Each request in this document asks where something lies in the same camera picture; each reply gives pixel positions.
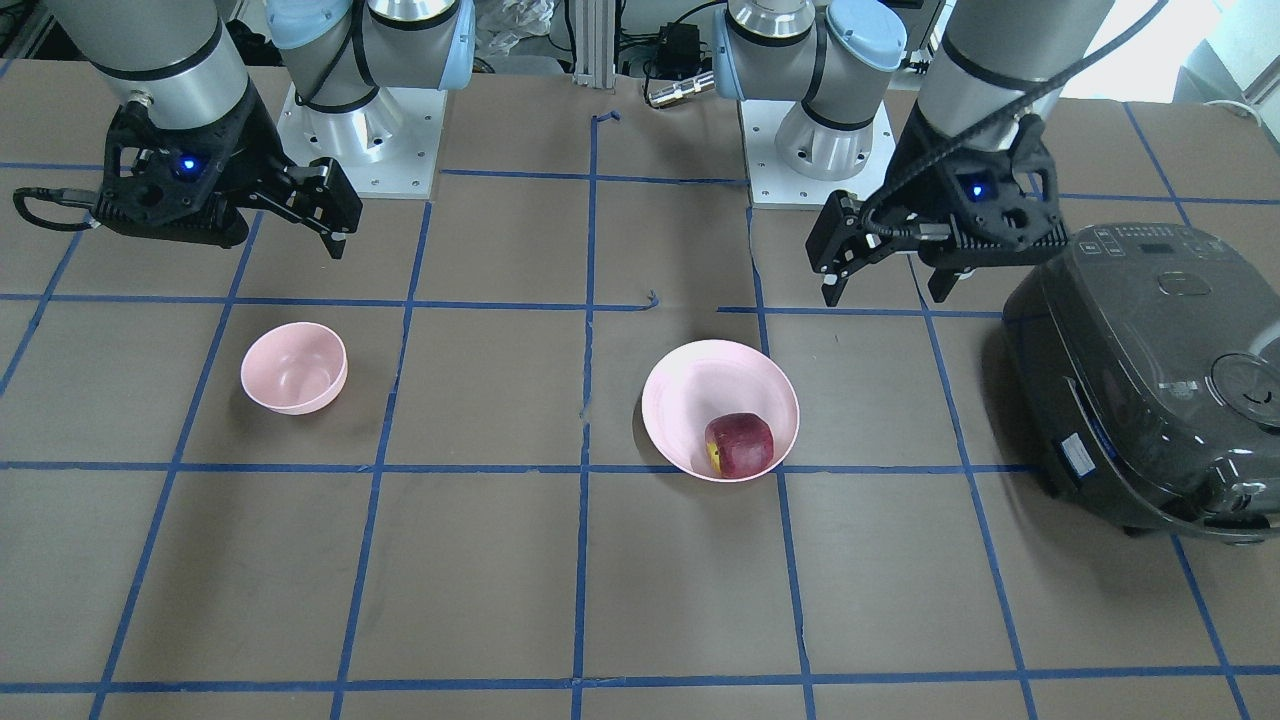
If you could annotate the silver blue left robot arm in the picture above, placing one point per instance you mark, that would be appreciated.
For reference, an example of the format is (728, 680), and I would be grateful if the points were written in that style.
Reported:
(998, 61)

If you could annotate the pink plate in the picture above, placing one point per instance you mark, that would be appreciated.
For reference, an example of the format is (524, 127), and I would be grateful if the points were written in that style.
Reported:
(701, 381)

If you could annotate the pink bowl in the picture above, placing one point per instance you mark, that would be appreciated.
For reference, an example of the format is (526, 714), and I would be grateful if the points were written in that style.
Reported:
(295, 369)

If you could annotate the red apple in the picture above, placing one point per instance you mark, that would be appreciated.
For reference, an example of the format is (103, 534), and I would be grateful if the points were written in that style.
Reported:
(739, 446)

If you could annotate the aluminium frame post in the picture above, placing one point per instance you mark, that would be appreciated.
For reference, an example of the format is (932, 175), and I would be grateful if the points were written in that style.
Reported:
(594, 43)

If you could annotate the dark grey rice cooker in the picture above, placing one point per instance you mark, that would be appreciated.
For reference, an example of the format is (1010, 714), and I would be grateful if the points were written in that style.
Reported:
(1148, 354)

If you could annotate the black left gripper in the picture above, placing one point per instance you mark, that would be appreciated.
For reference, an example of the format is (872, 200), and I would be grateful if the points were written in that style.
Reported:
(918, 165)

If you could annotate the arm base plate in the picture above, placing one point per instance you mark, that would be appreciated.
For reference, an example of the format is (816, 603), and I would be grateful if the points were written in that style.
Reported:
(388, 149)
(794, 163)

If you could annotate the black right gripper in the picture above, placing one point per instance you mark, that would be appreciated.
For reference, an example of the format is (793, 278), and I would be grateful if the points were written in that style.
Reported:
(258, 146)

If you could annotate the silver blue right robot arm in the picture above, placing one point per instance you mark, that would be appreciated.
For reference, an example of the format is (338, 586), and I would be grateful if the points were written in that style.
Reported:
(215, 118)

